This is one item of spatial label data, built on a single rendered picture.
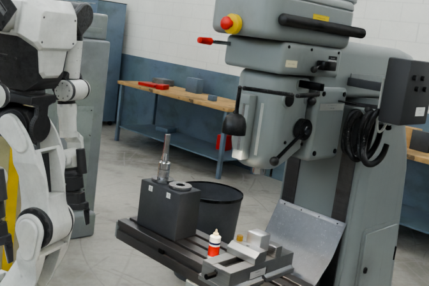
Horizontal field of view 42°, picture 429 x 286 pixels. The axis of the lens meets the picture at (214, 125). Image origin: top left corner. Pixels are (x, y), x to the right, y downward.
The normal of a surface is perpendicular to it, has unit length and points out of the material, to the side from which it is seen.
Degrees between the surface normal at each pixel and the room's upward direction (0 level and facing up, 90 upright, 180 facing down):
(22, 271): 115
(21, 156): 90
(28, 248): 90
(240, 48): 90
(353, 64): 90
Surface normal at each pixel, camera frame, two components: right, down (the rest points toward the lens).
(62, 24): 0.92, 0.18
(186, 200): 0.75, 0.20
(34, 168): -0.35, 0.52
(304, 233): -0.56, -0.41
